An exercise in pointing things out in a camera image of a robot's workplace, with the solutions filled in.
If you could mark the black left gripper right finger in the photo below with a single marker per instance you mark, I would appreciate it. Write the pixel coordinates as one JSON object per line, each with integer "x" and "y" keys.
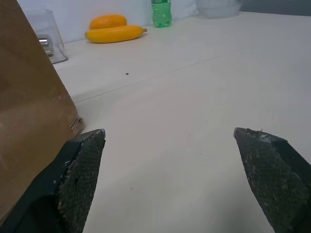
{"x": 269, "y": 174}

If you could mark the clear plastic container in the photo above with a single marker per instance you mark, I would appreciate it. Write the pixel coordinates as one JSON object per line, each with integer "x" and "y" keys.
{"x": 217, "y": 7}

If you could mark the silver metal cylinder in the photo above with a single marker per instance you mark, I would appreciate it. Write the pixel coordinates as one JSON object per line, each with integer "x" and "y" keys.
{"x": 45, "y": 43}

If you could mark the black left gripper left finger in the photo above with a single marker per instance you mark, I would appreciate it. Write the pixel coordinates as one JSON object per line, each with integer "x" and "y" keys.
{"x": 73, "y": 179}

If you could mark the yellow banana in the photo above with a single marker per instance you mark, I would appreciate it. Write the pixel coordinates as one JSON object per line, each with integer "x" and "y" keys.
{"x": 114, "y": 34}

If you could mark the green plastic bottle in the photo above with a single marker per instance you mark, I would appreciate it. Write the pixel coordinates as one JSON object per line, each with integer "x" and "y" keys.
{"x": 161, "y": 13}

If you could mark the clear plastic box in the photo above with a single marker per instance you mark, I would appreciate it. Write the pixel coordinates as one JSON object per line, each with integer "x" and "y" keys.
{"x": 52, "y": 36}

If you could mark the orange mango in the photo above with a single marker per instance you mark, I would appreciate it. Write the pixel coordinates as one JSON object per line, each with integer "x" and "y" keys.
{"x": 108, "y": 21}

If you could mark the brown cardboard box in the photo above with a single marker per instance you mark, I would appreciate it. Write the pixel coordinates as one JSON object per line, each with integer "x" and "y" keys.
{"x": 29, "y": 97}

